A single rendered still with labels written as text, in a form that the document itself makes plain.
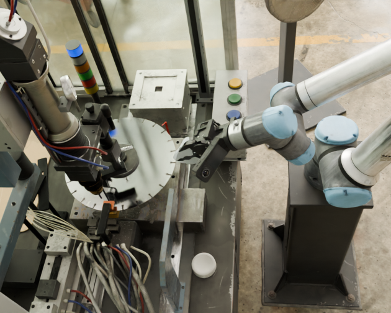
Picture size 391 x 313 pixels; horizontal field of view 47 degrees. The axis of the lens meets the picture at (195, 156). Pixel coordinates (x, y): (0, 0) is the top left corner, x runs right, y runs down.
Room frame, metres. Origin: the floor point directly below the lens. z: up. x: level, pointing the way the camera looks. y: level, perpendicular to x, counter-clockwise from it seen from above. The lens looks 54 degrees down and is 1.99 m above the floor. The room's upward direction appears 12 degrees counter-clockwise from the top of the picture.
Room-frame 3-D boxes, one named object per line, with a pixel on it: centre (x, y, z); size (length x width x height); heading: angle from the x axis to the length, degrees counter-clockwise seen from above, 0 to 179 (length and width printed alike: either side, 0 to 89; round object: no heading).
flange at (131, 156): (0.80, 0.22, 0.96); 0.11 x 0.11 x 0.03
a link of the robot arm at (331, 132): (0.73, -0.41, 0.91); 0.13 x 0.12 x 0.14; 171
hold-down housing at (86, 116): (0.72, 0.21, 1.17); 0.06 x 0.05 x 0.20; 157
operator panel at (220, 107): (0.99, -0.15, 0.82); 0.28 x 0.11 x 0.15; 166
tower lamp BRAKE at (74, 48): (1.09, 0.29, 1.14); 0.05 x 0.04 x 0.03; 76
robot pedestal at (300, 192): (0.74, -0.41, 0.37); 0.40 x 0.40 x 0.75; 76
